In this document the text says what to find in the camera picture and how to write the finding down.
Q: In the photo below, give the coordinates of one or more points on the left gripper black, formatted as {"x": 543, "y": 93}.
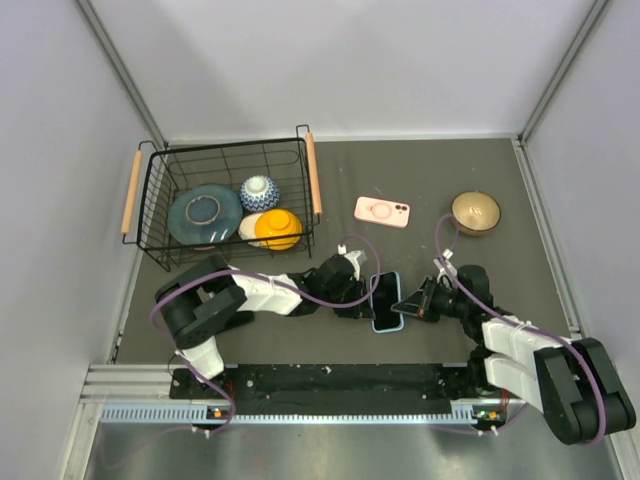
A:
{"x": 358, "y": 311}

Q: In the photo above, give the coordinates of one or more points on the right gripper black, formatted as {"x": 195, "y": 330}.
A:
{"x": 420, "y": 302}

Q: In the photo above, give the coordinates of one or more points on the teal smartphone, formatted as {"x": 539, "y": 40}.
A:
{"x": 387, "y": 302}

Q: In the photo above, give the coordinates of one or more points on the light blue phone case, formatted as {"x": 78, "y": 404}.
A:
{"x": 372, "y": 300}

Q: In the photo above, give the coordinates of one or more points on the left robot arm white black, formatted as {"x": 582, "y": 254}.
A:
{"x": 213, "y": 297}

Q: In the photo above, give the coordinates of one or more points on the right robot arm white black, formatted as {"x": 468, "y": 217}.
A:
{"x": 572, "y": 383}

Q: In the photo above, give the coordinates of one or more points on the pink phone case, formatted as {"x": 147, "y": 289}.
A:
{"x": 382, "y": 212}

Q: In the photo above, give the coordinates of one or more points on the yellow bowl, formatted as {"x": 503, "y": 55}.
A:
{"x": 278, "y": 229}

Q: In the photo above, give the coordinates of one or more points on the cream white bowl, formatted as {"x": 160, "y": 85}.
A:
{"x": 247, "y": 229}

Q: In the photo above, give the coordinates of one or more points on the gold brown bowl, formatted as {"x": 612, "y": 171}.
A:
{"x": 477, "y": 213}

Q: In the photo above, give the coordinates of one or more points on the blue white patterned bowl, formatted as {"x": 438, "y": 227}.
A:
{"x": 259, "y": 193}

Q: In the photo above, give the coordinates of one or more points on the dark blue ceramic plate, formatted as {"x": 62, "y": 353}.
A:
{"x": 205, "y": 215}

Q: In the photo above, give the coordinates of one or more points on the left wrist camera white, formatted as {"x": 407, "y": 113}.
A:
{"x": 356, "y": 258}

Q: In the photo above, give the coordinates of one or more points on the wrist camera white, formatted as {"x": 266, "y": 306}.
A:
{"x": 445, "y": 268}
{"x": 356, "y": 258}

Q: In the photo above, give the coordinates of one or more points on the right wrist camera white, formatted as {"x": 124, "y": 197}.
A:
{"x": 445, "y": 268}

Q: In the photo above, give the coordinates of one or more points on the right wooden basket handle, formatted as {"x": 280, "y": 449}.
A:
{"x": 313, "y": 174}

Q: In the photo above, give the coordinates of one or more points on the wooden basket handle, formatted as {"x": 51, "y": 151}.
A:
{"x": 131, "y": 193}
{"x": 313, "y": 174}

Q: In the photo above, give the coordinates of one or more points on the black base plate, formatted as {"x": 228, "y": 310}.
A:
{"x": 353, "y": 388}

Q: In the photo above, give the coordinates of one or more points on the black wire basket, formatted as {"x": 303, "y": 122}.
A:
{"x": 171, "y": 171}

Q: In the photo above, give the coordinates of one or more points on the left wooden basket handle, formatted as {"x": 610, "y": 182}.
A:
{"x": 131, "y": 193}

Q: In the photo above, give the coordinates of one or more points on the white slotted cable duct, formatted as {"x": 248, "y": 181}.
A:
{"x": 460, "y": 414}

